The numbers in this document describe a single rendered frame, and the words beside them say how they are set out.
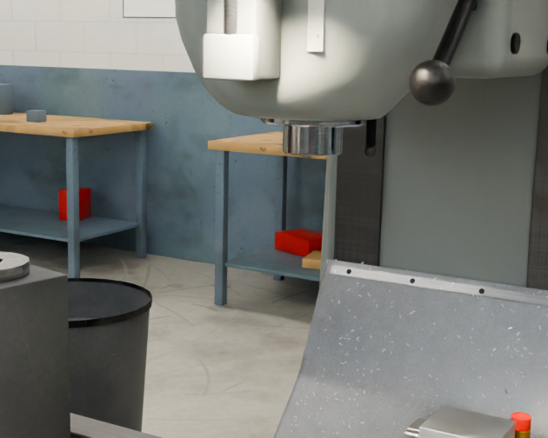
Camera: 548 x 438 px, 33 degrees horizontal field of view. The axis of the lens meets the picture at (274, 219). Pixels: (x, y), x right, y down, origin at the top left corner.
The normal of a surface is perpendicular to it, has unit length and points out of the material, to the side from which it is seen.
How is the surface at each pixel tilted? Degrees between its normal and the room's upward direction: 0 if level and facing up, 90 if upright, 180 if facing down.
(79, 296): 86
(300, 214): 90
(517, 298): 63
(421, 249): 90
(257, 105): 129
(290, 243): 90
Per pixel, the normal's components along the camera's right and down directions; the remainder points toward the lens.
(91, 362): 0.47, 0.23
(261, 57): 0.87, 0.11
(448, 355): -0.43, -0.31
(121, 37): -0.49, 0.15
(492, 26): -0.04, 0.18
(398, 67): 0.76, 0.55
